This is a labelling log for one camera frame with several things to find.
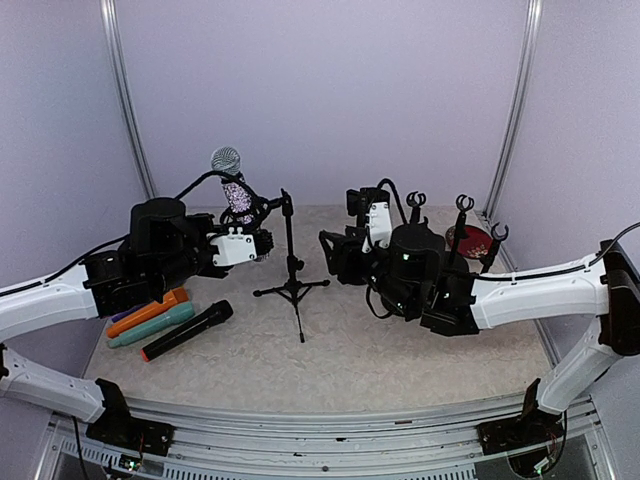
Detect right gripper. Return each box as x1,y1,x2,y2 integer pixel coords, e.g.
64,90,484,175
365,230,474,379
317,226,418,316

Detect orange microphone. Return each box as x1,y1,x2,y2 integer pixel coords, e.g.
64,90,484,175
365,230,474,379
106,287,189,339

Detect black tripod mic stand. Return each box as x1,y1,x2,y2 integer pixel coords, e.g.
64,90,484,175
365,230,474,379
223,187,330,343

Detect black microphone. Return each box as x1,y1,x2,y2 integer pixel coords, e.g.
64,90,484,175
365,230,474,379
140,300,234,362

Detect teal microphone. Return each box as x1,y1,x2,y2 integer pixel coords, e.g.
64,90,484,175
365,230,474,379
107,301,195,349

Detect glitter silver microphone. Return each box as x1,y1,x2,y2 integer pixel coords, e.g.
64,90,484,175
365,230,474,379
211,146,254,224

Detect purple microphone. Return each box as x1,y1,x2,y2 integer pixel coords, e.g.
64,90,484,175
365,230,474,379
110,310,132,323

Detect tall round stand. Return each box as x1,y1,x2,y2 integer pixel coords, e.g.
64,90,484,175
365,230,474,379
346,187,370,228

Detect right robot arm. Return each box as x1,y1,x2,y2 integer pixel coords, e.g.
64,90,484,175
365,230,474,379
319,223,639,455

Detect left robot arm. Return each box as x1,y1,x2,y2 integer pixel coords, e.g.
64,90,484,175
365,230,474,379
1,197,273,456

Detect red floral plate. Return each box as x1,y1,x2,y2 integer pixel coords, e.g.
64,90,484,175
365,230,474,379
457,225,497,260

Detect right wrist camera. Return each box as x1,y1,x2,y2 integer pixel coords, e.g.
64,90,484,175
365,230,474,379
361,187,393,254

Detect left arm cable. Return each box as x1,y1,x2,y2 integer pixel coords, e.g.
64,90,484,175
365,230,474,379
49,169,271,281

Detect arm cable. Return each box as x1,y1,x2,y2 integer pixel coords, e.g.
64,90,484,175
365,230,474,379
49,169,271,281
377,177,640,281

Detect front aluminium rail base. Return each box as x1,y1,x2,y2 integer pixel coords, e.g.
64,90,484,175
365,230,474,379
31,394,622,479

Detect left aluminium frame post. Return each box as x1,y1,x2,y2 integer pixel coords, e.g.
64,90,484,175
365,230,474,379
99,0,158,200

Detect aluminium frame post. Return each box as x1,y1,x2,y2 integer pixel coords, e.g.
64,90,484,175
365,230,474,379
99,0,158,200
482,0,544,220

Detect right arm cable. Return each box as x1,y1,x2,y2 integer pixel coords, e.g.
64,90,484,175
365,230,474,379
377,177,640,281

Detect right aluminium frame post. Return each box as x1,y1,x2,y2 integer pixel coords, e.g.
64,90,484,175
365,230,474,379
482,0,544,220

